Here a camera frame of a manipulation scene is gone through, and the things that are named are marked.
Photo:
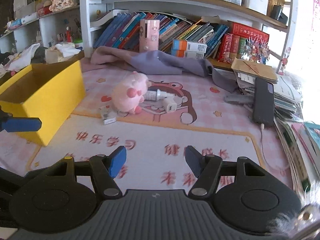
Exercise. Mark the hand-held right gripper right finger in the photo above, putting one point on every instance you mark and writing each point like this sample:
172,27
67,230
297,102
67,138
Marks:
194,161

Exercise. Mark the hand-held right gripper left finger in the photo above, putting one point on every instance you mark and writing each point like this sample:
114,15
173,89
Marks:
117,161

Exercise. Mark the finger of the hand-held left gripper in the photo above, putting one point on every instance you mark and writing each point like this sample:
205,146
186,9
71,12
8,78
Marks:
7,181
22,125

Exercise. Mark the yellow cardboard box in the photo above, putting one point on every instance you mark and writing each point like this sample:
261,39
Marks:
50,100

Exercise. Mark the small white printed box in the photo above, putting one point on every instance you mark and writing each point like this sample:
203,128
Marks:
107,116

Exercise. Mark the white plug adapter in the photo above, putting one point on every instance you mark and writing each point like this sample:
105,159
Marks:
170,105

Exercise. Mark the pink plush pig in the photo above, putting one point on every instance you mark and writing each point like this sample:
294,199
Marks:
127,97

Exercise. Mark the white spray bottle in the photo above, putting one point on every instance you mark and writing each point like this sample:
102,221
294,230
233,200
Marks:
152,95

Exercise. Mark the white printed shirt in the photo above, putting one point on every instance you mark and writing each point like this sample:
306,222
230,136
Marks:
23,56

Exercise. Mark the dark jacket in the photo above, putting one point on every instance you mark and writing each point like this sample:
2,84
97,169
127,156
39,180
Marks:
40,53

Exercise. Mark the grey flat case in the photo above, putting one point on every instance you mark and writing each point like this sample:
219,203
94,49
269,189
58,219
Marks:
237,98

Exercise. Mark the cream cloth bundle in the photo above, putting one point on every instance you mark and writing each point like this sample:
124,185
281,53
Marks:
60,52

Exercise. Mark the black phone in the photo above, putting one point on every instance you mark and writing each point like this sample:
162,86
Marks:
262,102

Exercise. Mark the white side shelf unit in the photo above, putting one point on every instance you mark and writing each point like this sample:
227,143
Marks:
47,27

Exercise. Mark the purple cloth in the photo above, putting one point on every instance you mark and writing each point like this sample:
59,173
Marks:
162,62

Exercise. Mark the orange and white carton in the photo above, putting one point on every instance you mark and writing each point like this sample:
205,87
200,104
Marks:
192,45
190,54

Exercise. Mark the brown envelope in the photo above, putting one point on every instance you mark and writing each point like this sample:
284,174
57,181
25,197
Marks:
252,70

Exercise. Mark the pile of papers and booklets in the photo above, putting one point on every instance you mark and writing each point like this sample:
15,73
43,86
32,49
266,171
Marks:
285,97

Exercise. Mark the grey fluffy cuff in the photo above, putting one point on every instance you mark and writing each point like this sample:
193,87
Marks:
287,223

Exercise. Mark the wide red dictionary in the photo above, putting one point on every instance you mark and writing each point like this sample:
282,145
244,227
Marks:
224,47

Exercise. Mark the narrow red dictionary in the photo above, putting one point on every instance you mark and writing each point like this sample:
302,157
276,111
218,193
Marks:
235,47

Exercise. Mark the teal cover book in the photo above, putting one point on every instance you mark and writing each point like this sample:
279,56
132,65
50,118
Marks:
313,137

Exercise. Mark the green dictionary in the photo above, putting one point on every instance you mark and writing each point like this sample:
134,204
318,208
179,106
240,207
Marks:
242,47

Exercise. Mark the colourful figurine cluster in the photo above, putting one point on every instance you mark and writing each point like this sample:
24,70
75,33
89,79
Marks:
257,50

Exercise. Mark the pink cylindrical gadget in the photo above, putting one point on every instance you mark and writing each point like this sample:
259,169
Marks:
149,36

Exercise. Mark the row of slanted picture books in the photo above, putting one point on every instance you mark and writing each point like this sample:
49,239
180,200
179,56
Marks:
120,30

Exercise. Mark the small cartoon standee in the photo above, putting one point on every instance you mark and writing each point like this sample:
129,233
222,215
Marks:
285,61

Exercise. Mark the red flat boxed book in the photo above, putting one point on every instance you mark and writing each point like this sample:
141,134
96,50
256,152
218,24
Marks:
247,31

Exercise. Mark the white bookshelf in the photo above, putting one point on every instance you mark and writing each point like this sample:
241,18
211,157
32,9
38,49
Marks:
162,1

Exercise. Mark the black desk device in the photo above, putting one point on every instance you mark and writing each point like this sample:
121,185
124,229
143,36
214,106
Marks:
278,13

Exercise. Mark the white pen cup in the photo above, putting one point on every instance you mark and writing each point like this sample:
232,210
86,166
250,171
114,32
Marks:
255,2

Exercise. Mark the alphabet wall poster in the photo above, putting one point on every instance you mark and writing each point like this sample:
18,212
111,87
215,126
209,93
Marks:
317,12

